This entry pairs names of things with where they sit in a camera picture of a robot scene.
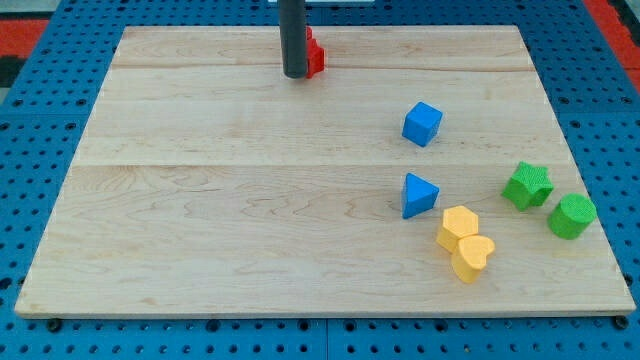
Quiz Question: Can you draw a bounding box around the blue cube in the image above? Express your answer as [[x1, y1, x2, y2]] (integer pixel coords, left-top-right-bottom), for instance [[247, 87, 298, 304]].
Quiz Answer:
[[402, 102, 443, 147]]

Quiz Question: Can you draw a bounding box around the blue triangular prism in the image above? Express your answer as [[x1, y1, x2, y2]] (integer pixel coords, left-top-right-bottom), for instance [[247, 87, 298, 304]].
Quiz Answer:
[[401, 173, 440, 219]]

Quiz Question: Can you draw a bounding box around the light wooden board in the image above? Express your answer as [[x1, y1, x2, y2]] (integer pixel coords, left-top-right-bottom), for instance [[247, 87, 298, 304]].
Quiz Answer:
[[15, 26, 635, 319]]

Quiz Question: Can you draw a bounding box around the red block behind rod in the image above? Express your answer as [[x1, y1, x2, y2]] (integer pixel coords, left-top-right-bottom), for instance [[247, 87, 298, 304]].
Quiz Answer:
[[306, 26, 325, 79]]

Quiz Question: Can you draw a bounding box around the yellow hexagonal block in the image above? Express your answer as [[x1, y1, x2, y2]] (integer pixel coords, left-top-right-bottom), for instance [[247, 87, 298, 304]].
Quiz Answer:
[[436, 206, 479, 253]]

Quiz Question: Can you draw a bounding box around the yellow heart block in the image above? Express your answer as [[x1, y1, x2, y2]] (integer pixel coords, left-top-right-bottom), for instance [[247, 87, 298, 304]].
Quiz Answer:
[[451, 235, 496, 284]]

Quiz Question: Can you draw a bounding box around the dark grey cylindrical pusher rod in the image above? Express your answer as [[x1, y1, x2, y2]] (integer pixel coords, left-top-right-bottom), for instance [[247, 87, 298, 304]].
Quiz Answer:
[[277, 0, 308, 79]]

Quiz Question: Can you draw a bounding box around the green star block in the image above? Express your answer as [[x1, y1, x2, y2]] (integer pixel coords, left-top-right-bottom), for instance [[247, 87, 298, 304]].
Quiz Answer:
[[501, 161, 554, 211]]

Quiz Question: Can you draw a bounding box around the green cylinder block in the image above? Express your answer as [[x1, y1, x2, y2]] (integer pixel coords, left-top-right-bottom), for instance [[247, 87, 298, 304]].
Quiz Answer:
[[547, 193, 597, 240]]

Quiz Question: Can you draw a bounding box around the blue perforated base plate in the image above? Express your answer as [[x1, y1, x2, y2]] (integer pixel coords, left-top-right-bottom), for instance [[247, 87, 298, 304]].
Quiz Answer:
[[1, 0, 639, 359]]

